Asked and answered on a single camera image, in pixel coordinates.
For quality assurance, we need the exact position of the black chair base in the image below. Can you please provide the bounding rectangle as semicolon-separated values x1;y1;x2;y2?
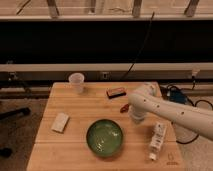
0;108;31;158

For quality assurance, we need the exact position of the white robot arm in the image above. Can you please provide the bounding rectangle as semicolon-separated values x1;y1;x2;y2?
128;83;213;141

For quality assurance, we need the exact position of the translucent plastic cup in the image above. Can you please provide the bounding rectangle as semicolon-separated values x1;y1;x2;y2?
68;73;85;94

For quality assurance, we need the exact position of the white tube bottle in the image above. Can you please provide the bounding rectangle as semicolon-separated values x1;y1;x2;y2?
149;122;167;161

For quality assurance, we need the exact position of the blue power adapter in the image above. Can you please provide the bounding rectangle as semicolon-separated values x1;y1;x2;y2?
169;91;186;104

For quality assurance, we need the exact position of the white rectangular block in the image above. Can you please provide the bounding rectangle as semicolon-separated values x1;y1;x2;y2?
51;113;69;133

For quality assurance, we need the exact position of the red chili pepper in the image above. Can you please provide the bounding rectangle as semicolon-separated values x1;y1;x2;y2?
120;104;130;113

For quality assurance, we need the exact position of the black hanging cable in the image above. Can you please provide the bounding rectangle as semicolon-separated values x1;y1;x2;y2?
119;11;156;82

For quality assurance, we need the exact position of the black floor cable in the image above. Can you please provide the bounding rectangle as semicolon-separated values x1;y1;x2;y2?
165;84;213;145

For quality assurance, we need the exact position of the green ceramic bowl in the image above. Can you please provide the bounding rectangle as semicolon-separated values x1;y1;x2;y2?
86;119;124;158

